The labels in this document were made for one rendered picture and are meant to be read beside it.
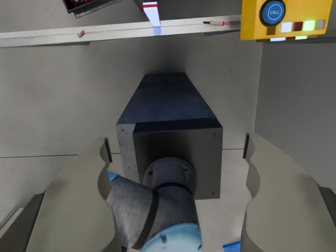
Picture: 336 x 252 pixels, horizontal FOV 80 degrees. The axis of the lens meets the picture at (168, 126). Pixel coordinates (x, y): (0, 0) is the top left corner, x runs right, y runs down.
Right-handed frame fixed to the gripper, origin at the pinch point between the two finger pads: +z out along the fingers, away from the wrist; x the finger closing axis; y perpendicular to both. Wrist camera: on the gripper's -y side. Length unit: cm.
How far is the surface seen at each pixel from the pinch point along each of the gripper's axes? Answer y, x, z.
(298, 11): -5.7, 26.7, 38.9
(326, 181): 63, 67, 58
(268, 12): -5.9, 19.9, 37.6
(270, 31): -2.3, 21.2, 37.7
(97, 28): -4, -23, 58
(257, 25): -3.4, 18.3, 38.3
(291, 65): 21, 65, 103
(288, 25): -3.1, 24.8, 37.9
